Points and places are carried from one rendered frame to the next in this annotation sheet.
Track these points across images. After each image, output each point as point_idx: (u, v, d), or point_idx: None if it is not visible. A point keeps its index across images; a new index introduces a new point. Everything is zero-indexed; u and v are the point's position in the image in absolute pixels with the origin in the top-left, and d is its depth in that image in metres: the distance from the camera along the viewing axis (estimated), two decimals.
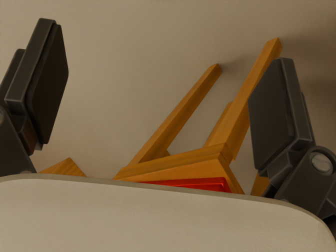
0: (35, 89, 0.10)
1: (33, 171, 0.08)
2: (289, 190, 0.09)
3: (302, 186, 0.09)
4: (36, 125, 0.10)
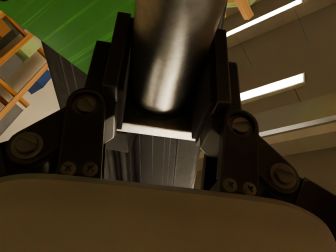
0: (125, 76, 0.10)
1: (99, 166, 0.09)
2: (226, 167, 0.09)
3: (235, 157, 0.10)
4: (119, 111, 0.11)
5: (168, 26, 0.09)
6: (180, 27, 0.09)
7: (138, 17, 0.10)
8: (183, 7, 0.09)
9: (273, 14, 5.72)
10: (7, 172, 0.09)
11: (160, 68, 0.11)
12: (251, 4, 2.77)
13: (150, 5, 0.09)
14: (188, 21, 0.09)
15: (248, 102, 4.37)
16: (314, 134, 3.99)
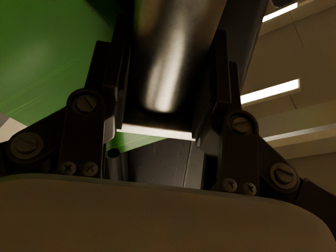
0: (125, 76, 0.10)
1: (99, 166, 0.09)
2: (226, 167, 0.09)
3: (235, 157, 0.10)
4: (119, 111, 0.11)
5: (167, 27, 0.09)
6: (179, 28, 0.09)
7: (138, 18, 0.10)
8: (182, 9, 0.09)
9: (268, 18, 5.72)
10: (7, 172, 0.09)
11: (160, 69, 0.11)
12: None
13: (149, 6, 0.09)
14: (188, 22, 0.09)
15: (243, 106, 4.36)
16: (308, 140, 4.00)
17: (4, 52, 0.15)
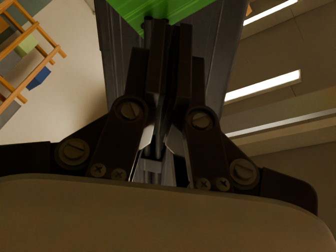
0: (165, 83, 0.11)
1: (128, 175, 0.09)
2: (196, 167, 0.09)
3: (202, 155, 0.09)
4: (156, 116, 0.11)
5: None
6: None
7: None
8: None
9: (269, 12, 5.81)
10: (50, 173, 0.09)
11: None
12: (249, 0, 2.84)
13: None
14: None
15: (245, 98, 4.45)
16: (309, 129, 4.08)
17: None
